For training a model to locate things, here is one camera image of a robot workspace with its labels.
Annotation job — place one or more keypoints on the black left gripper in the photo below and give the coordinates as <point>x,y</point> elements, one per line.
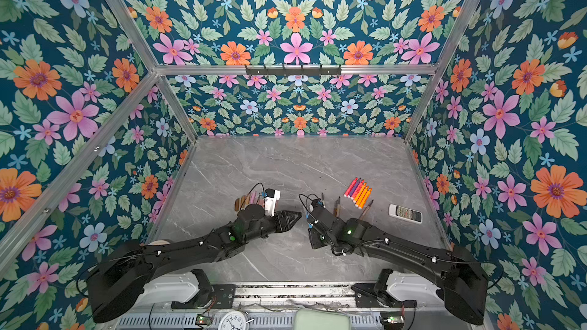
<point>282,224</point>

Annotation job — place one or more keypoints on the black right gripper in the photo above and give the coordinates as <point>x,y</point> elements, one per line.
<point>316,228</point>

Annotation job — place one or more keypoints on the purple highlighter pen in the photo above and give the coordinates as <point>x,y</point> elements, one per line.
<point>354,187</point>

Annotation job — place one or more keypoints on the pink red highlighter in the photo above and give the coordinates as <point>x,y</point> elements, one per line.
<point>350,187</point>

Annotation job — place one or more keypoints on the orange highlighter group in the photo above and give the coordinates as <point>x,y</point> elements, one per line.
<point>364,198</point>

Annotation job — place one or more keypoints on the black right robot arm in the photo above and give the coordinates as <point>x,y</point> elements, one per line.
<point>461,282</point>

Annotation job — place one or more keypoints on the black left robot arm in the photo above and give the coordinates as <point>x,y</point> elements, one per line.
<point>116,283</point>

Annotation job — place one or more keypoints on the white remote control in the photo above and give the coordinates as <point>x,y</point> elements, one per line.
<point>406,214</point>

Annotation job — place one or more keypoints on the pale green box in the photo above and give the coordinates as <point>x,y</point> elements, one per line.
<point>320,320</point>

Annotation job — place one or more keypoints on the white alarm clock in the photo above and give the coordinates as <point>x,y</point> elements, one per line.
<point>234,320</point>

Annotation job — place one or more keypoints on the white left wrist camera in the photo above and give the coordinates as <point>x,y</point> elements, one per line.
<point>271,198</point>

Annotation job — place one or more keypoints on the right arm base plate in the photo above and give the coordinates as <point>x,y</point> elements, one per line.
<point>376,295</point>

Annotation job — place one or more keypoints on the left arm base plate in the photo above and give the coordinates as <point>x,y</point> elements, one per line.
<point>204,295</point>

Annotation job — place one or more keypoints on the black hook rail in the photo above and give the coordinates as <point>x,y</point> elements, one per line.
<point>310,70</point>

